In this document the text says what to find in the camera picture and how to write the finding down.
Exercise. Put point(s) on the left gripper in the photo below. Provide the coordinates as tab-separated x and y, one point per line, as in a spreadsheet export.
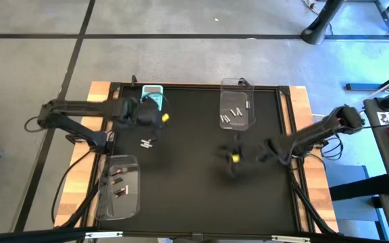
145	114

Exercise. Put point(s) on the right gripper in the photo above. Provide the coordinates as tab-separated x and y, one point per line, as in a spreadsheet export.
255	152

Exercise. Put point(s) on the Kirkland silver blue battery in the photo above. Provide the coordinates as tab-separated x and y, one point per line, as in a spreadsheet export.
233	113

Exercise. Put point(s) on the copper black battery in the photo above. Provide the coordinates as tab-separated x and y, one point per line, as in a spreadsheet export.
120	192
117	172
117	181

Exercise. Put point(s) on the clear plastic bin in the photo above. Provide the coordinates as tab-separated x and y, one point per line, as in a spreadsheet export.
127	209
235	98

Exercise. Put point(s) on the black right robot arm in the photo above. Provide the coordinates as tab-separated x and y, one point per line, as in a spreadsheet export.
316	131

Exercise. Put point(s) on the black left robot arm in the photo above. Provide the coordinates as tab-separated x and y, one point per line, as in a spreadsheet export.
79	108

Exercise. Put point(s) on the teal oval tray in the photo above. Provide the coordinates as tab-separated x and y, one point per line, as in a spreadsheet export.
152	90

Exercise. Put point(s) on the black diagonal strut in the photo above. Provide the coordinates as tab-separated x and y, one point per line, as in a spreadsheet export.
83	209
307	206

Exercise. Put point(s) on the grey side table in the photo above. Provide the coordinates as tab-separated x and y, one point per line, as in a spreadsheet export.
383	162

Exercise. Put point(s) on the black stand foot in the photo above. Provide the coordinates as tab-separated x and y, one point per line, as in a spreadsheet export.
319	30

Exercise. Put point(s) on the black aluminium table frame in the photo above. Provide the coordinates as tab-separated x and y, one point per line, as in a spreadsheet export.
187	85

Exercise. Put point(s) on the black camera gantry bar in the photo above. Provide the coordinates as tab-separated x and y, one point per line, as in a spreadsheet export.
29	234

